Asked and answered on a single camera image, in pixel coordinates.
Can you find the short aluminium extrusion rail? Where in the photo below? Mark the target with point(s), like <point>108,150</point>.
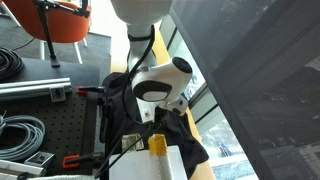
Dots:
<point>20,167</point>

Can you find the black perforated breadboard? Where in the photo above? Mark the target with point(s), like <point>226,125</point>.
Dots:
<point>66,126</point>

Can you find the flat aluminium bracket plate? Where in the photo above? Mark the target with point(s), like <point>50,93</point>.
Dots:
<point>40,158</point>

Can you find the long aluminium extrusion rail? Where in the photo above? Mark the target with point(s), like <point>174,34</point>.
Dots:
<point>30,87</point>

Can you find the white box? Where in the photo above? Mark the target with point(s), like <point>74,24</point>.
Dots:
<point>133,166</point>

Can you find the yellow block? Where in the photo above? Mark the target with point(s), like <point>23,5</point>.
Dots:
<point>157,145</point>

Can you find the orange chair with white legs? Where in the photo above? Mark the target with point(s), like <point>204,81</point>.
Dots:
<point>60,23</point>

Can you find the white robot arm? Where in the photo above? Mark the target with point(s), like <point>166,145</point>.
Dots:
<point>160,76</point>

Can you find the orange black clamp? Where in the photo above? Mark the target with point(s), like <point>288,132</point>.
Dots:
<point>76,160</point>
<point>90,89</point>

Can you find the folded dollar bill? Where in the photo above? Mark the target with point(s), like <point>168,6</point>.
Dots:
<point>130,143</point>

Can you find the small aluminium corner bracket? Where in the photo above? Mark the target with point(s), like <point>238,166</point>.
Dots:
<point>58,94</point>

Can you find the black tripod stand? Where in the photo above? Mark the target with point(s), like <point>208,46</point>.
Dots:
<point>46,30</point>

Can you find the white cloth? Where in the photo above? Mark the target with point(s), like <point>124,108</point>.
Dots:
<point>63,177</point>

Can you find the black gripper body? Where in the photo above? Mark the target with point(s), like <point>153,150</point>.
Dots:
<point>160,117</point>

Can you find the black zip vest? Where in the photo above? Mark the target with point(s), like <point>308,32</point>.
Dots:
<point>113,126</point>

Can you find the blue white window sticker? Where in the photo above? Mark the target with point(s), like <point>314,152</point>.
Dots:
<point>197,87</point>

